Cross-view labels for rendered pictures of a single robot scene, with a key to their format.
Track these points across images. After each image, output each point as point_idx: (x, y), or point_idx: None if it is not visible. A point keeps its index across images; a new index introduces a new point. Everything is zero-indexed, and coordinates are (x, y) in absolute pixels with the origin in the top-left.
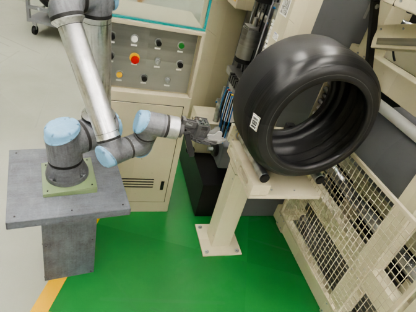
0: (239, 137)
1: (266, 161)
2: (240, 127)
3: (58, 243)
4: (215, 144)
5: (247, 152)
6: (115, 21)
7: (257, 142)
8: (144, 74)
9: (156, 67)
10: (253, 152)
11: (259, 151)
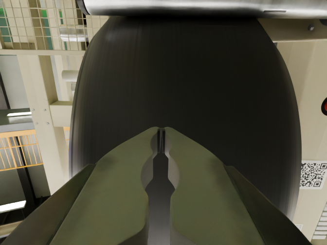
0: (322, 2)
1: (78, 73)
2: (160, 168)
3: None
4: (89, 165)
5: (221, 1)
6: None
7: (71, 152)
8: None
9: None
10: (86, 99)
11: (74, 112)
